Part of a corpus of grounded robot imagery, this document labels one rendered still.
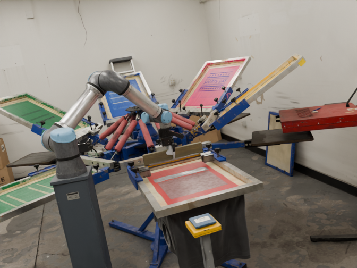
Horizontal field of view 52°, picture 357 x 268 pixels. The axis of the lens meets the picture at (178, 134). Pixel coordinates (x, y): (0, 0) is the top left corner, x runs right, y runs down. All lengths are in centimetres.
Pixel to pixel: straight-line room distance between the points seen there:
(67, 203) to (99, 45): 471
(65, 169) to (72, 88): 455
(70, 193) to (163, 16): 509
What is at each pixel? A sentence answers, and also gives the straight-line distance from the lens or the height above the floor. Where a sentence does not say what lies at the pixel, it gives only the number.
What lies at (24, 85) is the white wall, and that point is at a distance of 640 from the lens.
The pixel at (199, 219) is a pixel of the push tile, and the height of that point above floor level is 97.
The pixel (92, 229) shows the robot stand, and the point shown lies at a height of 91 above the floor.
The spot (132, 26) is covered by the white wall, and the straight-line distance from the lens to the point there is 650.
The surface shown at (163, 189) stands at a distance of 216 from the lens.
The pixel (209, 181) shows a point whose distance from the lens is 217.
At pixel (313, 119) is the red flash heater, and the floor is 110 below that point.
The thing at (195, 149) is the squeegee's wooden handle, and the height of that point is 107.
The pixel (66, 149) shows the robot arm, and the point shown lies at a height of 134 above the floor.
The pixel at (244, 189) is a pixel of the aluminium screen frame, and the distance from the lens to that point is 194.
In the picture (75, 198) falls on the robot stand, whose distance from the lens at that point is 191.
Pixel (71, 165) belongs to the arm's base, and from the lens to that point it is 188.
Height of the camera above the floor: 171
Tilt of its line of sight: 12 degrees down
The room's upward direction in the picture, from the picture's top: 9 degrees counter-clockwise
